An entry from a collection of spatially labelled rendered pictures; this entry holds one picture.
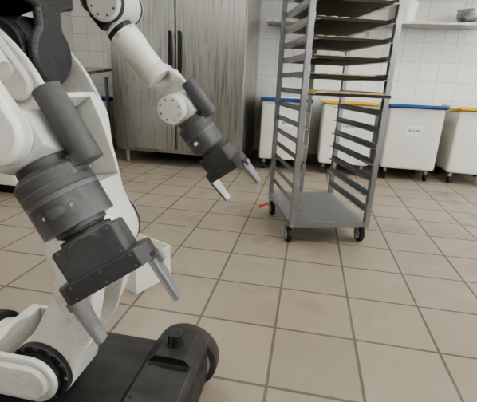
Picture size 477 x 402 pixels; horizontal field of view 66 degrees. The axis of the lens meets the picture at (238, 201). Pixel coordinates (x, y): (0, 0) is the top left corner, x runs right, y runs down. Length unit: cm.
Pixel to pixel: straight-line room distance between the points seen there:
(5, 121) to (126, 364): 81
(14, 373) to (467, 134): 404
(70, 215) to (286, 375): 103
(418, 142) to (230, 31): 214
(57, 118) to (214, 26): 345
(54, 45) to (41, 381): 67
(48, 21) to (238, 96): 311
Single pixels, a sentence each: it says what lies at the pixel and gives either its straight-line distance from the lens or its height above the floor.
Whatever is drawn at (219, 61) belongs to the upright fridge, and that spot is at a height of 108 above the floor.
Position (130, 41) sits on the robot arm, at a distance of 94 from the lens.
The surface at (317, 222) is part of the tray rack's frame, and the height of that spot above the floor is 15.
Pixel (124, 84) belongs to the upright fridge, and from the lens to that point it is 417.
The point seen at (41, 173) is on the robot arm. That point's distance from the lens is 45.
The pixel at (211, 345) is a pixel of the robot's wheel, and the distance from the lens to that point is 118.
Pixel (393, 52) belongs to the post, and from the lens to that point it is 218.
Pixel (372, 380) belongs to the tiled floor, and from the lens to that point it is 140.
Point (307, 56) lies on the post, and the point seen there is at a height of 104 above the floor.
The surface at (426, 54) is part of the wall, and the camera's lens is 480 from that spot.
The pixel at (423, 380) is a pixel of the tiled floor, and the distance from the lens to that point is 148.
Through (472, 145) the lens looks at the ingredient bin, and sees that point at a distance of 432.
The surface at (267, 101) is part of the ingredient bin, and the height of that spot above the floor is 72.
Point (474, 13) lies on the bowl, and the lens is 467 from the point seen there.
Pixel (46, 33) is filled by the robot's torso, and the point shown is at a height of 97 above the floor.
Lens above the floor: 91
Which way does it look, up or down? 18 degrees down
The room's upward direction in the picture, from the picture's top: 3 degrees clockwise
